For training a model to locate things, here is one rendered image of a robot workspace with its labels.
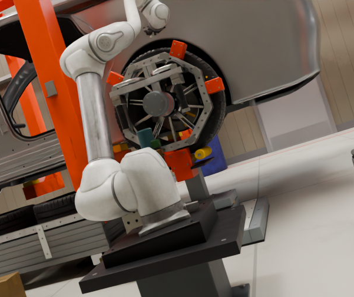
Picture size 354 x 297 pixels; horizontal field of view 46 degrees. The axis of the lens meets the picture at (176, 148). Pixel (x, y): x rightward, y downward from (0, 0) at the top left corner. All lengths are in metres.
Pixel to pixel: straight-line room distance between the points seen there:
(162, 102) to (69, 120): 0.60
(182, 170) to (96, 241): 0.71
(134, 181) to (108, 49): 0.55
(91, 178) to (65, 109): 1.06
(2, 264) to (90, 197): 1.61
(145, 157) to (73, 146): 1.16
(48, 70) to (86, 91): 0.93
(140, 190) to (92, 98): 0.46
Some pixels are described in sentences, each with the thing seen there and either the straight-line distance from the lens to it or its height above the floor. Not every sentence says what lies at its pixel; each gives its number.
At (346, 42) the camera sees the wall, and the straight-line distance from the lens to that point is 7.35.
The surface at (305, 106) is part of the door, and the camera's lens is 7.13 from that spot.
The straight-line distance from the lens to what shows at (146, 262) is 1.29.
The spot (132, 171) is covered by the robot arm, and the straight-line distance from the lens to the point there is 1.41.
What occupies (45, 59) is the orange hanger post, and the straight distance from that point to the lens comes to 2.62.
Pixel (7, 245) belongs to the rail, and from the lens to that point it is 3.00.
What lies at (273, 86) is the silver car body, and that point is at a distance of 2.75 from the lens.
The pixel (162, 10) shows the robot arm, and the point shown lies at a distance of 2.19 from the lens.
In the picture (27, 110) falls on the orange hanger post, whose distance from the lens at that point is 5.96.
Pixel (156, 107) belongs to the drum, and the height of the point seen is 0.83.
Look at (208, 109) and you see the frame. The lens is 2.34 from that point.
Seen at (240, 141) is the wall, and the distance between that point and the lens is 7.16.
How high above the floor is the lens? 0.60
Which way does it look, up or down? level
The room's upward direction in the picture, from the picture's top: 18 degrees counter-clockwise
